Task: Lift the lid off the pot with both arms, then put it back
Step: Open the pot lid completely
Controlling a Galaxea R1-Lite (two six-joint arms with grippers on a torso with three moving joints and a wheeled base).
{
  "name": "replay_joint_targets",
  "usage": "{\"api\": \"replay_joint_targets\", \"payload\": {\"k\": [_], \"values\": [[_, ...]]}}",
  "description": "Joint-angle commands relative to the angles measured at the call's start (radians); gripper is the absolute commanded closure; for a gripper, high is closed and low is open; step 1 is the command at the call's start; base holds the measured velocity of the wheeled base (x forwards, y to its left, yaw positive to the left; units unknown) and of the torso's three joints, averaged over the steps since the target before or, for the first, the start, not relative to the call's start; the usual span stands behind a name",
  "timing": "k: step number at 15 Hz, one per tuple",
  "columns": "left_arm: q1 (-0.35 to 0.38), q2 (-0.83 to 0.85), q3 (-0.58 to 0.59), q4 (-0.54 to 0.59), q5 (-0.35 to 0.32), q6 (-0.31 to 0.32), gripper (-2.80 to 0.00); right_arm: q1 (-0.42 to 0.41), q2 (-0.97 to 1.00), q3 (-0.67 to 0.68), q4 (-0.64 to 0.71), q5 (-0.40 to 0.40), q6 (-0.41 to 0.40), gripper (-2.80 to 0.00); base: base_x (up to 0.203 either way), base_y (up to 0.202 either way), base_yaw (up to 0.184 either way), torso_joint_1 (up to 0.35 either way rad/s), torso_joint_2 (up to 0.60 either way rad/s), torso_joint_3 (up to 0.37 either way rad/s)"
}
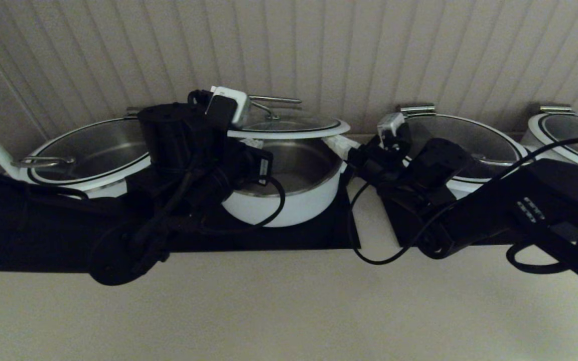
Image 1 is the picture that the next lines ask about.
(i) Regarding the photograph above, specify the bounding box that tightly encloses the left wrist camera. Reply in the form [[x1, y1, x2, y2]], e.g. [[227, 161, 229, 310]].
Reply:
[[205, 86, 250, 129]]

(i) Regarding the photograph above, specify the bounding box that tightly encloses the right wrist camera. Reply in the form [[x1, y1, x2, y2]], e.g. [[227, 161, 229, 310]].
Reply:
[[376, 112, 413, 149]]

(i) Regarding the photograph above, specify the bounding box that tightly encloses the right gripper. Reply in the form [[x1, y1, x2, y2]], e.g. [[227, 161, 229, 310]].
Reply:
[[325, 134, 413, 184]]

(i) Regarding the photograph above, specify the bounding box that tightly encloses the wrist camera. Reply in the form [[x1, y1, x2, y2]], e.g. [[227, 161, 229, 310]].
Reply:
[[376, 112, 413, 149], [205, 86, 250, 129]]

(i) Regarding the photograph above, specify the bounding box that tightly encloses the white cooking pot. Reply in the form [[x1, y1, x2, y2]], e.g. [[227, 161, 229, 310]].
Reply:
[[221, 137, 346, 228], [17, 107, 152, 199], [377, 104, 529, 200], [526, 105, 578, 179]]

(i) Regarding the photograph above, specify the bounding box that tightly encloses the black cable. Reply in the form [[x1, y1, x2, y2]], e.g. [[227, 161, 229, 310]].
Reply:
[[506, 241, 571, 275], [490, 136, 578, 177], [198, 175, 286, 235], [347, 180, 453, 266]]

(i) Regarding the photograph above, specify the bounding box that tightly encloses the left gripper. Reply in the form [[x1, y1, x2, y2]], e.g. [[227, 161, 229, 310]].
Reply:
[[219, 138, 274, 196]]

